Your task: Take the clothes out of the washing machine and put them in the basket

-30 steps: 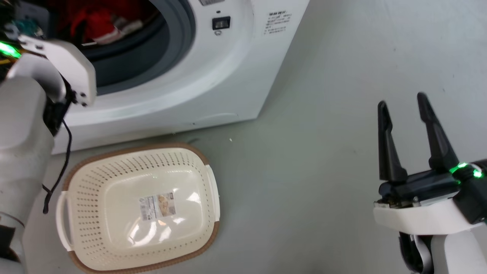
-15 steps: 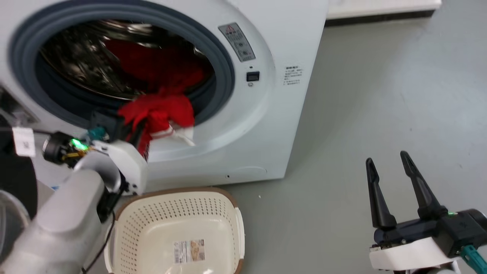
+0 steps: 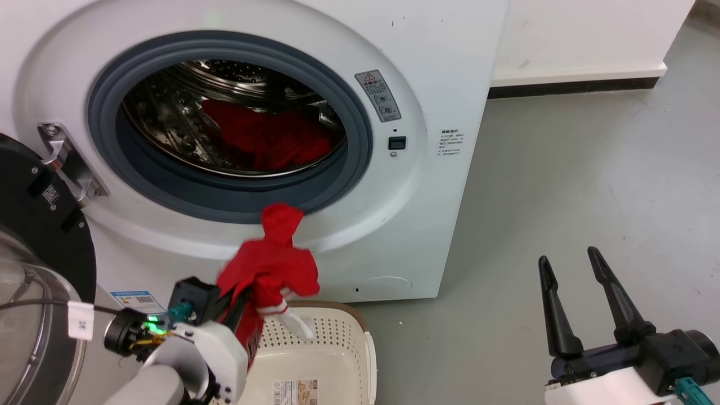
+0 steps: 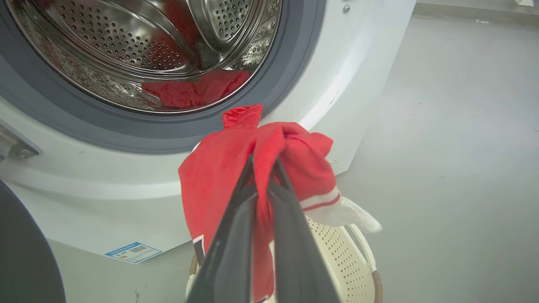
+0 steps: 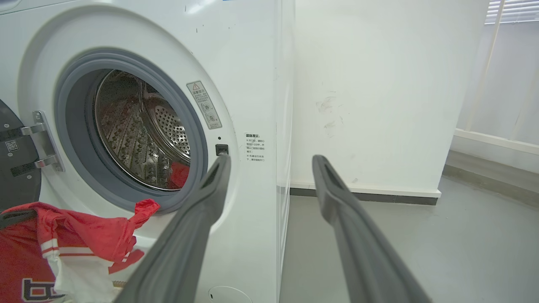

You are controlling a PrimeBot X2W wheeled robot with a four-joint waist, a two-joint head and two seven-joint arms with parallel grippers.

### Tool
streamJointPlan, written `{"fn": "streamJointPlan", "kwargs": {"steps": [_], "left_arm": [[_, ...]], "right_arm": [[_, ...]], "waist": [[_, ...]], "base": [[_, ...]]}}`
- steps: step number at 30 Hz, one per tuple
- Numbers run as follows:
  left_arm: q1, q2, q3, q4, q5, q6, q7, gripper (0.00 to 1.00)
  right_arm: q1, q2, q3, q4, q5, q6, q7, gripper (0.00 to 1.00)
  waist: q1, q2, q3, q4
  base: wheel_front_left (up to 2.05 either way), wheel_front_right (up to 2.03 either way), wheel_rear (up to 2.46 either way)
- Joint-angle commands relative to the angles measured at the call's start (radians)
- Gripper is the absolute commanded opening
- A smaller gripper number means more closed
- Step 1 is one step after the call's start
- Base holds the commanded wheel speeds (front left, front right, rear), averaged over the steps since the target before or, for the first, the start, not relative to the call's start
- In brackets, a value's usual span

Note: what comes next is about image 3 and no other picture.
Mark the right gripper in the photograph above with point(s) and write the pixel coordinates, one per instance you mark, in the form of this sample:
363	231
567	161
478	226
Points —
602	371

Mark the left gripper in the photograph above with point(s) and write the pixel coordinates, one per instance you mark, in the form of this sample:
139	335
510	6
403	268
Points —
211	349

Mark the red garment with white cuff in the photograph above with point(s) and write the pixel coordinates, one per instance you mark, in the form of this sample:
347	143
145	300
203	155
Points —
270	264

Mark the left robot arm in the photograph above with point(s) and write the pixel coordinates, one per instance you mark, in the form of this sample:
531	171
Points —
146	388

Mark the paper label in basket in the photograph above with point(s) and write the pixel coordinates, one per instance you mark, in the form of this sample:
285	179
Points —
295	392

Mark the cream perforated laundry basket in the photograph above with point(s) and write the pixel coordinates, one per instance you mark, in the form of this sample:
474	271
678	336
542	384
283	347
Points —
334	360

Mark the white front-load washing machine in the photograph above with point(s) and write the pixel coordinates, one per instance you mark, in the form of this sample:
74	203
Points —
444	67

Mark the blue energy label sticker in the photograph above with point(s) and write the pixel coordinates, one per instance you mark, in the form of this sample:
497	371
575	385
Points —
136	301

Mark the grey rubber door gasket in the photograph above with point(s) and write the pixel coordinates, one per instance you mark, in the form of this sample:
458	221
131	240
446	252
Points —
360	146

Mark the stainless steel washer drum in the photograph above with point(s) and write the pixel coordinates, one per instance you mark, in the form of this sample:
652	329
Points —
169	112

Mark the white QR code sticker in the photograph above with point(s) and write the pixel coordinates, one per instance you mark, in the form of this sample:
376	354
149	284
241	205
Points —
50	194

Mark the black baseboard strip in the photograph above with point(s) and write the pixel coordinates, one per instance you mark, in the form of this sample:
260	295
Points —
568	88

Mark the black glass washer door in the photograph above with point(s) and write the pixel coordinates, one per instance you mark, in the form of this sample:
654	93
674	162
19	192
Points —
34	225

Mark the metal door hinge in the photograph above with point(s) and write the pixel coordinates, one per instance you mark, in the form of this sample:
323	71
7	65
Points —
68	163

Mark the grey warning sticker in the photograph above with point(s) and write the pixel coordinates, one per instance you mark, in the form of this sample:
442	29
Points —
378	95

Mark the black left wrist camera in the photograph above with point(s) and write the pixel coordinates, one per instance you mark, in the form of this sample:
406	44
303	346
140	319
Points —
196	297

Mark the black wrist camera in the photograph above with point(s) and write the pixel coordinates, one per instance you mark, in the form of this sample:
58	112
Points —
683	354
196	297

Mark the teal left camera plug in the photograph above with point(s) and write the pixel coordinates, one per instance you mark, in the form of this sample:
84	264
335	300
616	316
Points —
181	312

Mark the teal camera plug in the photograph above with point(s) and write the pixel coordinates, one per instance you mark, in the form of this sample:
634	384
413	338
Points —
181	312
691	392

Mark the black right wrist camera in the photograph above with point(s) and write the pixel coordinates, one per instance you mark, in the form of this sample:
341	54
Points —
683	354

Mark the teal right camera plug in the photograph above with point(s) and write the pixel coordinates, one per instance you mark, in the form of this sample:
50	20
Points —
691	392

